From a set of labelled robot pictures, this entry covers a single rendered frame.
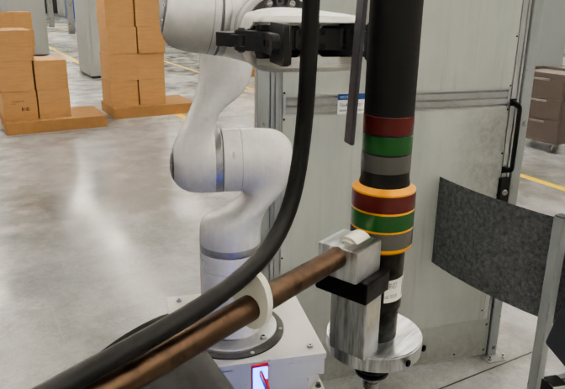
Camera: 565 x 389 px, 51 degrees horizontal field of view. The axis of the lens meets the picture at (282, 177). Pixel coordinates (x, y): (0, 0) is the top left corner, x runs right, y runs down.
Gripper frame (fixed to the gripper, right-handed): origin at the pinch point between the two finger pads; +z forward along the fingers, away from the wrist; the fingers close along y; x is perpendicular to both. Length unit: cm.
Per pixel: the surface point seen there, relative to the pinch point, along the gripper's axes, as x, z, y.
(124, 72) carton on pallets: -100, -807, -5
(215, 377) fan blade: -26.8, 3.1, 10.4
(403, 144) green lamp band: -5.4, 11.6, -0.6
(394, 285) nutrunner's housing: -15.4, 11.6, -0.7
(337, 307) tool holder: -16.7, 11.4, 3.3
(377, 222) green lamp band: -10.6, 11.7, 1.0
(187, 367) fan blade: -25.5, 3.0, 12.7
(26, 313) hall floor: -164, -270, 68
